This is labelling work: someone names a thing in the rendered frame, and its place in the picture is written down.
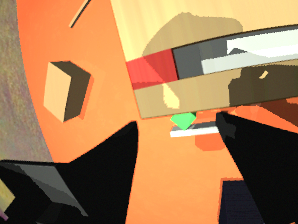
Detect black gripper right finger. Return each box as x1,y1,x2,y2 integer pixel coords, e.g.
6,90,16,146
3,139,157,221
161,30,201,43
214,112,298,224

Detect small green block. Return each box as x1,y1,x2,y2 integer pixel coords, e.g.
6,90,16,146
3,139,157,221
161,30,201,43
170,112,197,129

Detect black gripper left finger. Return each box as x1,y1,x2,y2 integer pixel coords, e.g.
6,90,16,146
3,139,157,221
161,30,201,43
0,121,140,224

